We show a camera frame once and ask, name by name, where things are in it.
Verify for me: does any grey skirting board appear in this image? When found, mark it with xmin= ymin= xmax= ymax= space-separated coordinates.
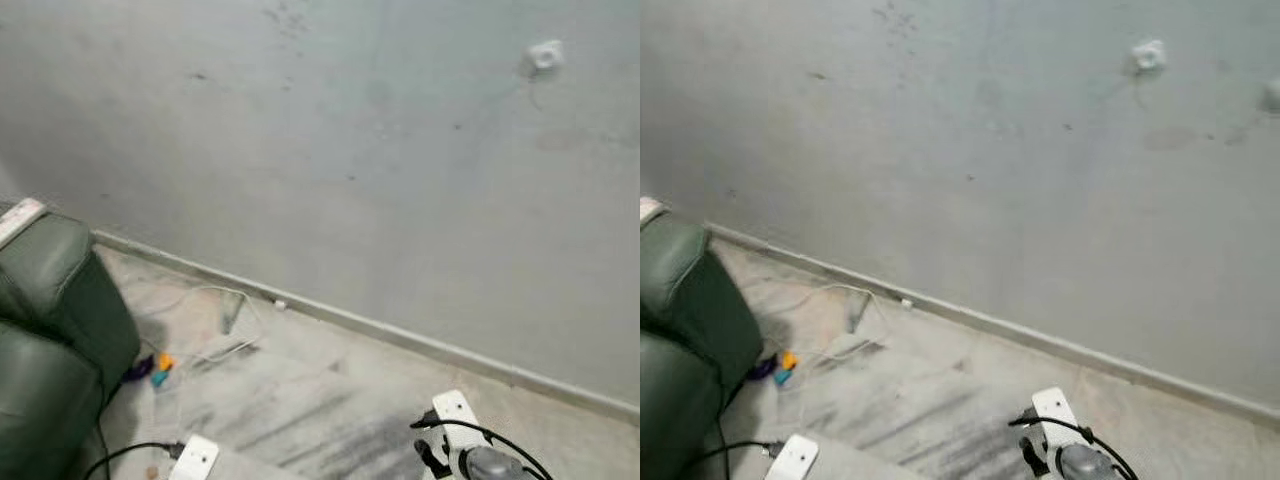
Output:
xmin=92 ymin=228 xmax=641 ymax=423
xmin=703 ymin=222 xmax=1280 ymax=429

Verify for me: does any dark green leather sofa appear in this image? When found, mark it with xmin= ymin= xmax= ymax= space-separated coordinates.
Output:
xmin=0 ymin=213 xmax=141 ymax=480
xmin=640 ymin=213 xmax=764 ymax=480

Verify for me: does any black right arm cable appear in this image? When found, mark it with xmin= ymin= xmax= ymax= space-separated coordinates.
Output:
xmin=1008 ymin=410 xmax=1141 ymax=480
xmin=410 ymin=415 xmax=554 ymax=480

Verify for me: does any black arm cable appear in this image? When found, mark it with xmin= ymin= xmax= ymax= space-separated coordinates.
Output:
xmin=83 ymin=440 xmax=187 ymax=480
xmin=690 ymin=440 xmax=787 ymax=480
xmin=1008 ymin=410 xmax=1141 ymax=480
xmin=410 ymin=415 xmax=554 ymax=480

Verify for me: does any white floor cable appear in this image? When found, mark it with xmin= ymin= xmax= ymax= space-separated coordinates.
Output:
xmin=140 ymin=285 xmax=263 ymax=366
xmin=770 ymin=283 xmax=886 ymax=363

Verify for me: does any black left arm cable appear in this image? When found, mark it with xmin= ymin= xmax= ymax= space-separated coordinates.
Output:
xmin=690 ymin=440 xmax=787 ymax=480
xmin=83 ymin=440 xmax=187 ymax=480

